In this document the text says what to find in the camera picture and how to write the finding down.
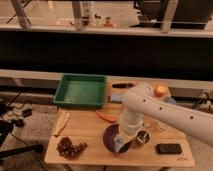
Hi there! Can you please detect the purple bowl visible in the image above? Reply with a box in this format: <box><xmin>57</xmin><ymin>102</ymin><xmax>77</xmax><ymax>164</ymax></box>
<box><xmin>102</xmin><ymin>124</ymin><xmax>132</xmax><ymax>155</ymax></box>

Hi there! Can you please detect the light blue towel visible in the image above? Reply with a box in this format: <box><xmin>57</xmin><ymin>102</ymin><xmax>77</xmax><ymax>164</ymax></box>
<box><xmin>114</xmin><ymin>134</ymin><xmax>130</xmax><ymax>153</ymax></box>

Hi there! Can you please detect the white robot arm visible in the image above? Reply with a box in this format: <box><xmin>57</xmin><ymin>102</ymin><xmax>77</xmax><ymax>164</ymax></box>
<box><xmin>118</xmin><ymin>83</ymin><xmax>213</xmax><ymax>147</ymax></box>

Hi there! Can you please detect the blue sponge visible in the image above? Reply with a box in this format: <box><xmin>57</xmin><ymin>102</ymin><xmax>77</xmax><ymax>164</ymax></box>
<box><xmin>110</xmin><ymin>94</ymin><xmax>122</xmax><ymax>103</ymax></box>

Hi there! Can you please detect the green plastic tray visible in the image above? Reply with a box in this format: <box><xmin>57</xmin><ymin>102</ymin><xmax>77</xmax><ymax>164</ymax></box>
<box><xmin>54</xmin><ymin>74</ymin><xmax>106</xmax><ymax>109</ymax></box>

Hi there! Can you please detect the wooden spatula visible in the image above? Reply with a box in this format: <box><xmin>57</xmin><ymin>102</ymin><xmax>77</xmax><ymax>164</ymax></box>
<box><xmin>54</xmin><ymin>111</ymin><xmax>70</xmax><ymax>136</ymax></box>

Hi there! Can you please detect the orange fruit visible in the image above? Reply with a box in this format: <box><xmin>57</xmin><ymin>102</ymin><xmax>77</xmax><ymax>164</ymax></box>
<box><xmin>154</xmin><ymin>85</ymin><xmax>167</xmax><ymax>97</ymax></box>

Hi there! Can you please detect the metal whisk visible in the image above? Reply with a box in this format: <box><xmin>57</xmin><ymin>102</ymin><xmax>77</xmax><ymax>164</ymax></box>
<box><xmin>143</xmin><ymin>121</ymin><xmax>153</xmax><ymax>129</ymax></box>

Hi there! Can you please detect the small metal cup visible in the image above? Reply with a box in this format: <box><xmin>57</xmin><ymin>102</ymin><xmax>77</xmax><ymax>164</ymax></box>
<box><xmin>135</xmin><ymin>131</ymin><xmax>150</xmax><ymax>146</ymax></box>

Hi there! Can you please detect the clear glass cup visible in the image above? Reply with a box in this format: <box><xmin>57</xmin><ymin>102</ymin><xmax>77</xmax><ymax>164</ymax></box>
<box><xmin>158</xmin><ymin>122</ymin><xmax>168</xmax><ymax>132</ymax></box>

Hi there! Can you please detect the bunch of dark grapes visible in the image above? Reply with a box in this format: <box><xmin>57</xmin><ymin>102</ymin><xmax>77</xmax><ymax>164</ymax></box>
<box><xmin>57</xmin><ymin>137</ymin><xmax>88</xmax><ymax>159</ymax></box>

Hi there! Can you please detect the black phone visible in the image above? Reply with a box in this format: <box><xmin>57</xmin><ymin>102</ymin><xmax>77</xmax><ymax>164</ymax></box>
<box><xmin>156</xmin><ymin>144</ymin><xmax>182</xmax><ymax>154</ymax></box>

